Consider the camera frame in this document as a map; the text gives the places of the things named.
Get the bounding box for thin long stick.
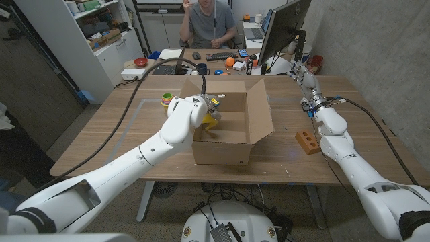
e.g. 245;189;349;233
213;0;218;42

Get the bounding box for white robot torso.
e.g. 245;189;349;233
181;200;279;242

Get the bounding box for white shelf cabinet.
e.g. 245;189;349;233
13;0;145;104

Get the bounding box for white plate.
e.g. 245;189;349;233
158;48;183;61

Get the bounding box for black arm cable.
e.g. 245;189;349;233
331;97;419;186
30;57;207;199

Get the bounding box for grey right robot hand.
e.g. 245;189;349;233
289;60;325;108

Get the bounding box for yellow toy banana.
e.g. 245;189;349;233
200;112;220;131

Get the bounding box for black floor cable bundle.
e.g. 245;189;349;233
193;183;269;219

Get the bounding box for cardboard box with print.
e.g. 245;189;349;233
87;28;122;51

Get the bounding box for white power box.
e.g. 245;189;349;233
120;67;149;81

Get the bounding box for round floor fan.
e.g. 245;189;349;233
152;181;179;199

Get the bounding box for silver laptop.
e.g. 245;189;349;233
244;9;273;40

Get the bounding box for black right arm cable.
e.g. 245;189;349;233
331;97;419;186

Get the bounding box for black keyboard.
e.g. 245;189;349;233
205;52;238;62

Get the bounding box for stacked colourful cups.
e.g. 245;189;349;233
160;92;175;112

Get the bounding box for orange toy brick with holes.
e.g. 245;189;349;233
295;130;321;155

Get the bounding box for black computer monitor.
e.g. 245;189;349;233
257;0;312;75

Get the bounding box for black laptop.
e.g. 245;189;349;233
151;46;186;75

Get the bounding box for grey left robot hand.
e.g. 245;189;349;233
200;93;226;122

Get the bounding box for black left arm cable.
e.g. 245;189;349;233
30;57;207;199

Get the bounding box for seated person grey t-shirt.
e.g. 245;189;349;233
179;0;237;50

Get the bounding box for red container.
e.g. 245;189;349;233
307;54;324;75

